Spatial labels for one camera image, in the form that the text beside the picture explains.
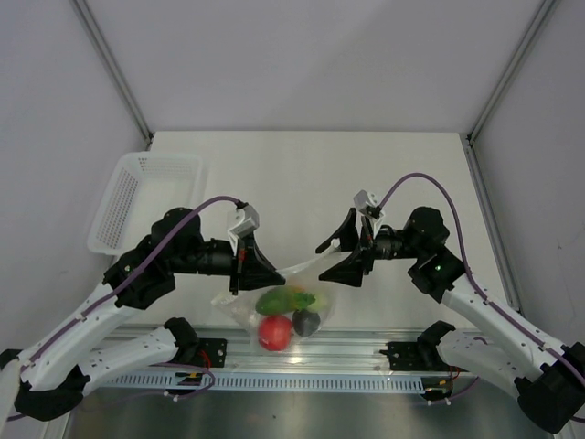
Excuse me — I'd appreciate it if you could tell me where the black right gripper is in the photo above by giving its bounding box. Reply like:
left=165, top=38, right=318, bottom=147
left=315, top=208, right=423, bottom=288

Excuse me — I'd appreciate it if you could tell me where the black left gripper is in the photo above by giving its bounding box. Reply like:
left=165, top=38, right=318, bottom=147
left=169, top=231, right=285, bottom=295

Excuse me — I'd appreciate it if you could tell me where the orange green toy mango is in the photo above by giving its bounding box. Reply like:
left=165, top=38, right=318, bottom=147
left=255, top=285, right=304, bottom=316

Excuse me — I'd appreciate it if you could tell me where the clear zip top bag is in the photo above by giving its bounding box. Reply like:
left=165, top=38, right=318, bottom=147
left=212, top=238, right=341, bottom=354

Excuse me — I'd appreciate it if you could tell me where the red toy tomato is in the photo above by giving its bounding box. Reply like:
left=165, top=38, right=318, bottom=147
left=258, top=316, right=293, bottom=351

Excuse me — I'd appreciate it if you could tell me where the dark brown toy mushroom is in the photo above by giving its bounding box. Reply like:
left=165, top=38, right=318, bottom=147
left=292, top=309, right=321, bottom=337

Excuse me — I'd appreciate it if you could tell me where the white perforated plastic basket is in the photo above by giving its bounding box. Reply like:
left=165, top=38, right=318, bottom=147
left=87, top=152, right=207, bottom=257

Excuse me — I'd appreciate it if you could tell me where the white toy radish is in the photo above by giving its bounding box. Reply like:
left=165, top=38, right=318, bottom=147
left=293, top=291, right=331, bottom=314

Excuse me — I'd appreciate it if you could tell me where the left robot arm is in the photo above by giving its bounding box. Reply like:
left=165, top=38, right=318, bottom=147
left=1, top=201, right=284, bottom=422

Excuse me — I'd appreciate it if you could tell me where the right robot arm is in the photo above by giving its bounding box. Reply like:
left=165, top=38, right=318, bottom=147
left=315, top=207, right=584, bottom=434

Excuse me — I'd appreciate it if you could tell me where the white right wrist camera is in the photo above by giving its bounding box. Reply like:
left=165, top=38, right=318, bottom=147
left=353, top=189, right=385, bottom=237

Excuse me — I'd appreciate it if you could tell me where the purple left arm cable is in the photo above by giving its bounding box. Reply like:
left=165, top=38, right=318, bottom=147
left=4, top=195, right=248, bottom=422

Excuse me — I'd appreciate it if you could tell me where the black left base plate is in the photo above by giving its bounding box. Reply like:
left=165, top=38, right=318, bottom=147
left=186, top=338, right=228, bottom=369

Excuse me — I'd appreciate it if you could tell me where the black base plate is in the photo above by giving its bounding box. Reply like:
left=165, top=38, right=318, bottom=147
left=186, top=338, right=228, bottom=369
left=378, top=341, right=467, bottom=372

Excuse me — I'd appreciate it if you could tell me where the aluminium mounting rail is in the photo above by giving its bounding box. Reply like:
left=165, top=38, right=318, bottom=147
left=60, top=326, right=559, bottom=377

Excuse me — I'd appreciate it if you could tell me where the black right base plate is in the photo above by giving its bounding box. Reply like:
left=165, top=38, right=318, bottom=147
left=378, top=341, right=467, bottom=372

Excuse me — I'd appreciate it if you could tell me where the right aluminium frame post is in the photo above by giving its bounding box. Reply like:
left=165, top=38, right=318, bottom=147
left=465, top=0, right=561, bottom=143

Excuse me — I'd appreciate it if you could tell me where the aluminium frame post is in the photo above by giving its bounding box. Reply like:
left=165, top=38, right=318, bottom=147
left=465, top=0, right=561, bottom=143
left=69, top=0, right=154, bottom=150

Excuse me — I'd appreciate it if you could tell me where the white slotted cable duct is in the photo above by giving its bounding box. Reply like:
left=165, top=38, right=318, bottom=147
left=102, top=370, right=425, bottom=394

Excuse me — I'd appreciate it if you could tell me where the left aluminium frame post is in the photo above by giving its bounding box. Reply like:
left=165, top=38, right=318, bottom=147
left=69, top=0, right=154, bottom=150

